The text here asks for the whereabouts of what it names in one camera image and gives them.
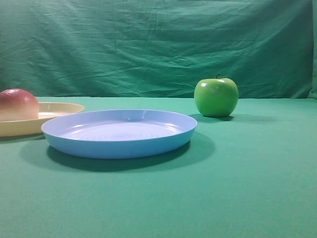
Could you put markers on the green table cloth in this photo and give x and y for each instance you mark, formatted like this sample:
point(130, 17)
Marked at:
point(251, 175)

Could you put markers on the green backdrop cloth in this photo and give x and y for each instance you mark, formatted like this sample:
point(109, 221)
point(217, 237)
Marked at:
point(158, 48)

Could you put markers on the yellow plastic plate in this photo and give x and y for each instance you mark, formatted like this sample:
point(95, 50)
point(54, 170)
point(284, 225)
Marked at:
point(47, 111)

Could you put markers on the green apple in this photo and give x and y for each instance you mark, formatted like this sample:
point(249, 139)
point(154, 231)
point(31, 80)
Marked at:
point(216, 97)

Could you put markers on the blue plastic plate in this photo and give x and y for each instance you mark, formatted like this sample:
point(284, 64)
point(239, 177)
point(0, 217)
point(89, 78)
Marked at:
point(119, 134)

